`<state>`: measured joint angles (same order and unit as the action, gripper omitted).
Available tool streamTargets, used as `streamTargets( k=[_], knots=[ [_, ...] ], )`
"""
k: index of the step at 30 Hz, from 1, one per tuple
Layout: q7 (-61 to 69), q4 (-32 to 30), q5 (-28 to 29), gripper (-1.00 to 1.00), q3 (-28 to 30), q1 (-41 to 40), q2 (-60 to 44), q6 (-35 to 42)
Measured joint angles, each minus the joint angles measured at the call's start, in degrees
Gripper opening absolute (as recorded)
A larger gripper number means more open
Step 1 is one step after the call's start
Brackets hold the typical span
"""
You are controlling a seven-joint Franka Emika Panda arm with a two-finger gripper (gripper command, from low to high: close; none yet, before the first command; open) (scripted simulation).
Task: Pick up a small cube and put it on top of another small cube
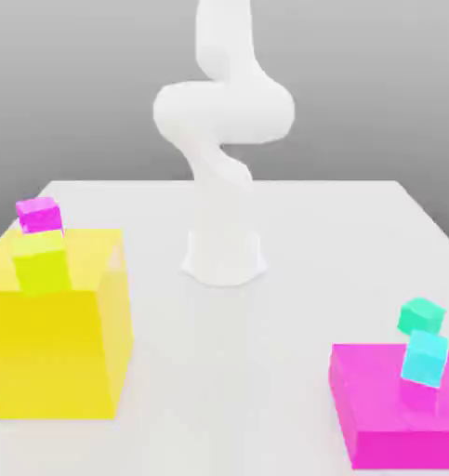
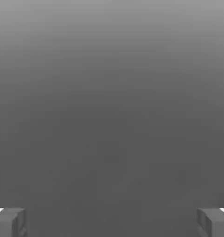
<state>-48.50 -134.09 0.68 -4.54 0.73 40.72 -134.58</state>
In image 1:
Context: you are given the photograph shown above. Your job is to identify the small lime yellow cube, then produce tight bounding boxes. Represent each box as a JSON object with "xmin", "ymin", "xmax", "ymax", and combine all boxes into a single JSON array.
[{"xmin": 11, "ymin": 230, "xmax": 73, "ymax": 297}]

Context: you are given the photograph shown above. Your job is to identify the small magenta cube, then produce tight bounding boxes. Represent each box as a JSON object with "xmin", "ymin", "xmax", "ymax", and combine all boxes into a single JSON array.
[{"xmin": 15, "ymin": 196, "xmax": 64, "ymax": 235}]

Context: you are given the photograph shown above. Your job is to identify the small green cube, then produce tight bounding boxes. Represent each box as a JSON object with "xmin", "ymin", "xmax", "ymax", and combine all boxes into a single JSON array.
[{"xmin": 396, "ymin": 297, "xmax": 447, "ymax": 336}]

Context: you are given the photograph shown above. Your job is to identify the small cyan cube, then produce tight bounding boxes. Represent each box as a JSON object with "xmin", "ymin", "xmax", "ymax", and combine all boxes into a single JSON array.
[{"xmin": 400, "ymin": 329, "xmax": 449, "ymax": 390}]

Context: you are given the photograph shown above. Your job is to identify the large yellow box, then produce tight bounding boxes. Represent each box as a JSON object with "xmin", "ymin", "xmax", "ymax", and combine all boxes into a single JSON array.
[{"xmin": 0, "ymin": 227, "xmax": 135, "ymax": 422}]

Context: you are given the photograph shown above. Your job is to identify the large magenta box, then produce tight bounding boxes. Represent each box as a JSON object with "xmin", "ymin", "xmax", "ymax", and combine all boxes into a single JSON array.
[{"xmin": 328, "ymin": 342, "xmax": 449, "ymax": 471}]

